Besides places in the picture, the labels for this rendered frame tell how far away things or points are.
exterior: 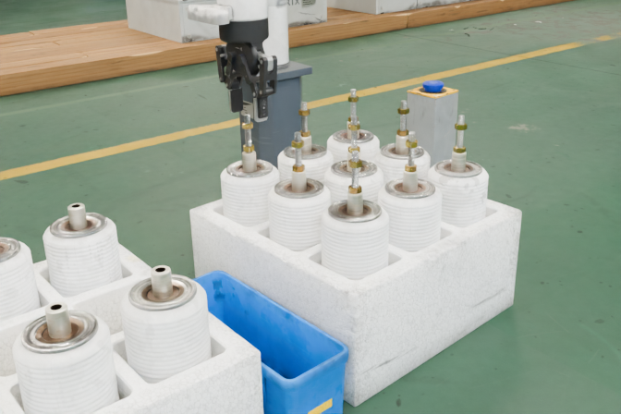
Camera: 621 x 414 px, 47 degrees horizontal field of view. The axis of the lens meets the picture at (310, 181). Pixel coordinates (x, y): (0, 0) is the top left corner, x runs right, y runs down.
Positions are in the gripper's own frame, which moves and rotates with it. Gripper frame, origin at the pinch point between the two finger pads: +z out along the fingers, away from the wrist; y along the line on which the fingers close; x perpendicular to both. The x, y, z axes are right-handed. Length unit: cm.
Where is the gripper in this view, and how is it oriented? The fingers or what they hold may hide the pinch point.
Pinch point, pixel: (248, 107)
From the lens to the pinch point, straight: 114.0
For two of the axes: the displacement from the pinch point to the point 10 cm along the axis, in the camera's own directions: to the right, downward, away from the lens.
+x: -7.9, 2.4, -5.7
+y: -6.2, -2.8, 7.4
